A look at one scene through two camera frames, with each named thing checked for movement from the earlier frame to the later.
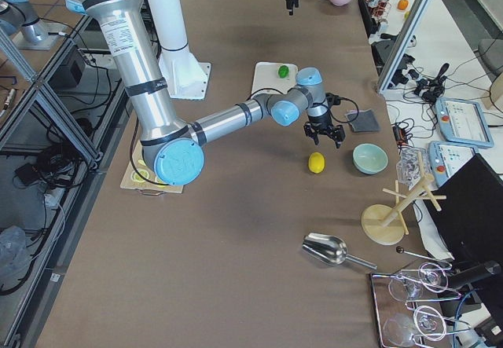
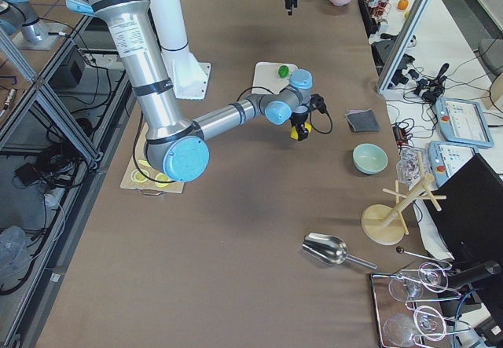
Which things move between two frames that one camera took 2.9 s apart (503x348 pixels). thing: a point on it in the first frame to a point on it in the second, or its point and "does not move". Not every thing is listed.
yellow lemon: x=317 y=163 to x=294 y=133
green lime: x=283 y=71 does not move
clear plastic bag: x=13 y=263 does not move
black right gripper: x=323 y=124 to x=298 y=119
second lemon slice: x=159 y=183 does not move
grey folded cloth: x=366 y=121 does not move
